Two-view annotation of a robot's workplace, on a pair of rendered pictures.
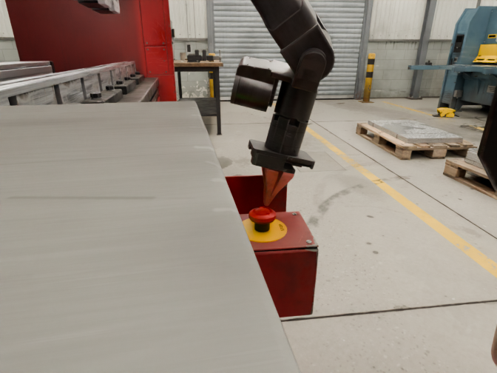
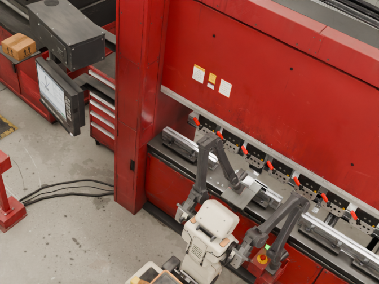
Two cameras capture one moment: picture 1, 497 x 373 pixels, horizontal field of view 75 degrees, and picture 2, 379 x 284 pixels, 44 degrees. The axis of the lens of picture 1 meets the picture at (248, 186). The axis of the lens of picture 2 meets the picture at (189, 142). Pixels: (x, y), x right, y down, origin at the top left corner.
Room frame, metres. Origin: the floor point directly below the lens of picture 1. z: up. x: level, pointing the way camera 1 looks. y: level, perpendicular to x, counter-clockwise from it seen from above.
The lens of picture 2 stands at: (1.07, -1.73, 3.53)
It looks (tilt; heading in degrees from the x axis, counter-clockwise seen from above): 46 degrees down; 131
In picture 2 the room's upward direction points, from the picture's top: 10 degrees clockwise
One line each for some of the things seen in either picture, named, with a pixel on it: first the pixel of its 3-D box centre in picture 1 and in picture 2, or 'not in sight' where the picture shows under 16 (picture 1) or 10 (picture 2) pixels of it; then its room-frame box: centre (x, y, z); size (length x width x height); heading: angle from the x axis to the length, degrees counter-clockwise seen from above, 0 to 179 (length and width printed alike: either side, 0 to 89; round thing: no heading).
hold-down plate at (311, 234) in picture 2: not in sight; (319, 239); (0.59, 0.34, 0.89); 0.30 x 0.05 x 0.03; 12
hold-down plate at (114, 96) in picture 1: (105, 99); (374, 274); (0.98, 0.42, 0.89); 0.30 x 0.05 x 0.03; 12
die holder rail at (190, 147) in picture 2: not in sight; (189, 147); (-0.56, 0.17, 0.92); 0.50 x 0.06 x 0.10; 12
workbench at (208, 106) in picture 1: (194, 72); not in sight; (5.09, 0.79, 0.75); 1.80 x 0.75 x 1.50; 7
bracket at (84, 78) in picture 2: not in sight; (92, 94); (-1.24, -0.25, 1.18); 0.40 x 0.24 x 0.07; 12
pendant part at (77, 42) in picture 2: not in sight; (69, 74); (-1.15, -0.48, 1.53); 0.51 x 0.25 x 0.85; 179
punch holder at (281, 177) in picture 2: not in sight; (282, 168); (0.15, 0.31, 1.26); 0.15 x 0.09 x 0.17; 12
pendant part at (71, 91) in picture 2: not in sight; (62, 94); (-1.10, -0.57, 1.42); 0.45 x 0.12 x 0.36; 179
